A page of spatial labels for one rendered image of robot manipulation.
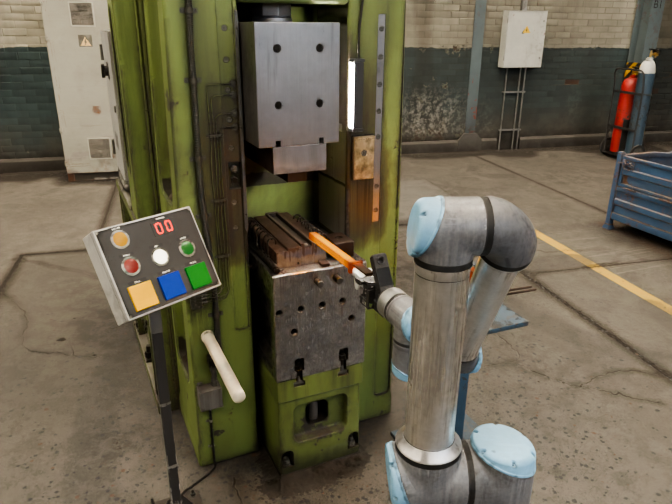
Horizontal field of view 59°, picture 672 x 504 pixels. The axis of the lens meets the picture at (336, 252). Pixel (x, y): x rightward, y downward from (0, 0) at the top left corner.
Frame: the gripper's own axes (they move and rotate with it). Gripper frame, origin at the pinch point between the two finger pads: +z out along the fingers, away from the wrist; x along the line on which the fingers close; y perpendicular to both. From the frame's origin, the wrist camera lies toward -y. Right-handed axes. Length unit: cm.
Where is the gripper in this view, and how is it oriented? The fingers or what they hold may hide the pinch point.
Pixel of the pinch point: (358, 267)
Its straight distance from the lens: 182.2
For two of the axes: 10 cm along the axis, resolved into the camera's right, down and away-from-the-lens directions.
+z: -4.2, -3.5, 8.4
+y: -0.3, 9.3, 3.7
